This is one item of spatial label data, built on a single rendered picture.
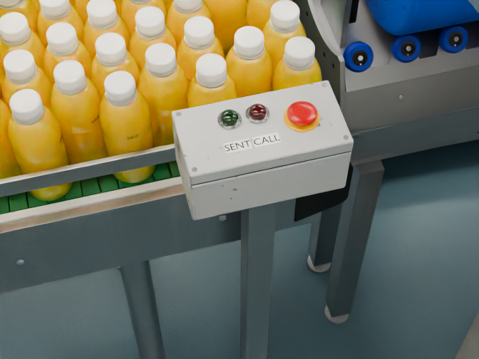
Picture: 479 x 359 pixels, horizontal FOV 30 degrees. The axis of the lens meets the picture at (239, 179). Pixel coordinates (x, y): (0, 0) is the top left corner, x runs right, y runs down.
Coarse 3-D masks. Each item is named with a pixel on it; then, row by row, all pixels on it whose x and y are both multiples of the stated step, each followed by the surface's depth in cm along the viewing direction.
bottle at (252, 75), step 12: (264, 48) 120; (228, 60) 120; (240, 60) 118; (252, 60) 118; (264, 60) 119; (228, 72) 121; (240, 72) 119; (252, 72) 119; (264, 72) 120; (240, 84) 120; (252, 84) 120; (264, 84) 121; (240, 96) 123
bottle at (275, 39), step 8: (272, 24) 121; (264, 32) 123; (272, 32) 121; (280, 32) 121; (288, 32) 121; (296, 32) 121; (304, 32) 123; (264, 40) 123; (272, 40) 122; (280, 40) 121; (288, 40) 121; (272, 48) 122; (280, 48) 122; (272, 56) 123; (280, 56) 123; (272, 64) 124
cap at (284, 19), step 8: (272, 8) 120; (280, 8) 120; (288, 8) 120; (296, 8) 120; (272, 16) 120; (280, 16) 119; (288, 16) 119; (296, 16) 119; (280, 24) 120; (288, 24) 119; (296, 24) 121
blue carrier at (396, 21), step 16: (368, 0) 137; (384, 0) 130; (400, 0) 124; (416, 0) 119; (432, 0) 119; (448, 0) 120; (464, 0) 121; (384, 16) 131; (400, 16) 125; (416, 16) 121; (432, 16) 122; (448, 16) 124; (464, 16) 125; (400, 32) 127
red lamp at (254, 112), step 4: (256, 104) 107; (260, 104) 107; (252, 108) 107; (256, 108) 107; (260, 108) 107; (264, 108) 107; (252, 112) 107; (256, 112) 106; (260, 112) 106; (264, 112) 107; (252, 116) 107; (256, 116) 106; (260, 116) 107; (264, 116) 107
